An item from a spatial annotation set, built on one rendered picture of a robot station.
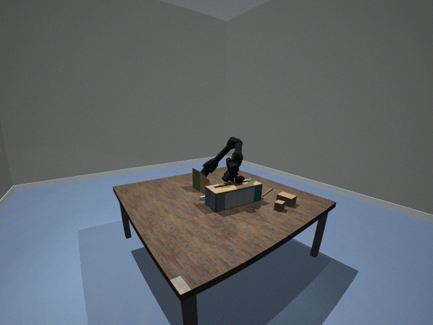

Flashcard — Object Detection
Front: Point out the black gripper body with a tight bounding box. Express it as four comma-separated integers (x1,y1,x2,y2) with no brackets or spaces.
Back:
227,169,245,184

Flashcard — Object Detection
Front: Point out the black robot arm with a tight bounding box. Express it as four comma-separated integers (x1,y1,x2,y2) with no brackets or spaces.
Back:
201,137,244,182

